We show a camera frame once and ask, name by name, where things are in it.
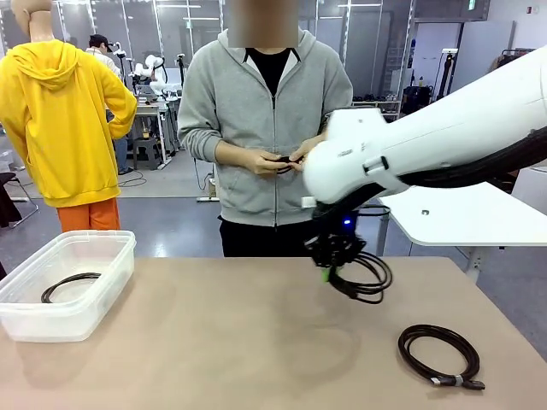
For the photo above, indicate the white table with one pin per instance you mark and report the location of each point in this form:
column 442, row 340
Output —
column 448, row 218

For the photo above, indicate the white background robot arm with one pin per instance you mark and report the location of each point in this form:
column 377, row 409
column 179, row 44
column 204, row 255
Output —
column 149, row 68

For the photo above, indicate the clothes rack with garments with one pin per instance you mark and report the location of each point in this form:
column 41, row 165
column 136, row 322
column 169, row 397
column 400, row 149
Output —
column 510, row 55

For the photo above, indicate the grey step stool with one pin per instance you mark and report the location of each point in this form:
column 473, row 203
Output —
column 146, row 149

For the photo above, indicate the clear plastic storage container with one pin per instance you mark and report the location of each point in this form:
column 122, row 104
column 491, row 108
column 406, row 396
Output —
column 64, row 316

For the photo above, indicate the beige mannequin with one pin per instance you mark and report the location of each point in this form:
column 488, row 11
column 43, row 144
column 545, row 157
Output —
column 36, row 21

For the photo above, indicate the black bags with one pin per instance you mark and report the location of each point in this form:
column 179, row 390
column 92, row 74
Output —
column 416, row 98

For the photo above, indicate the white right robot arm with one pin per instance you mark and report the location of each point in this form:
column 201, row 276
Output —
column 427, row 128

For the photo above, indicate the background workbench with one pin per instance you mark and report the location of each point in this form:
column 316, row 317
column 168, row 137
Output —
column 149, row 109

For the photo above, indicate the yellow hoodie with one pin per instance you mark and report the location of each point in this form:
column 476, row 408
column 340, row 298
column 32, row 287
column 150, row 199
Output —
column 55, row 128

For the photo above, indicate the person right forearm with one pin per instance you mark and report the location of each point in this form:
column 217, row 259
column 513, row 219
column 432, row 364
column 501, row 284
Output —
column 201, row 145

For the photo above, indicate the wooden shoe rack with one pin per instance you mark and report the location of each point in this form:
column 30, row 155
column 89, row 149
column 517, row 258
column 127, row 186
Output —
column 384, row 104

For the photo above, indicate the background camera stand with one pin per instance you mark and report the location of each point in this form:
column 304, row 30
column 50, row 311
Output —
column 120, row 52

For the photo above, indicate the black chair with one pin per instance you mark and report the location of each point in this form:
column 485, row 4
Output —
column 6, row 200

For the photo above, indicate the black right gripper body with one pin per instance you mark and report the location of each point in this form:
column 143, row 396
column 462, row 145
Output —
column 337, row 252

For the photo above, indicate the person black t-shirt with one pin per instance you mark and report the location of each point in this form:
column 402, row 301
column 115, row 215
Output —
column 269, row 68

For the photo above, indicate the person left hand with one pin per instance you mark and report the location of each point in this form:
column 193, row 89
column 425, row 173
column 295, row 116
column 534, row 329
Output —
column 307, row 151

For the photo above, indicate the person right hand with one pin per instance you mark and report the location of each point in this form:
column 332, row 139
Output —
column 265, row 164

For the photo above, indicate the orange trousers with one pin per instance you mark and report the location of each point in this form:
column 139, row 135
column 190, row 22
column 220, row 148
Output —
column 89, row 215

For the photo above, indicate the person black trousers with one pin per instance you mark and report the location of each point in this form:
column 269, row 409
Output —
column 265, row 241

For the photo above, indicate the person grey zip hoodie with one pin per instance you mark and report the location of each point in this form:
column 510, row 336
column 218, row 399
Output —
column 239, row 107

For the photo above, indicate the background person with cap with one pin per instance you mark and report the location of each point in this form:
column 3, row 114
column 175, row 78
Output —
column 100, row 42

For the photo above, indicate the black pole stand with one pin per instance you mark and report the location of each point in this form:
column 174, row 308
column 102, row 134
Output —
column 446, row 77

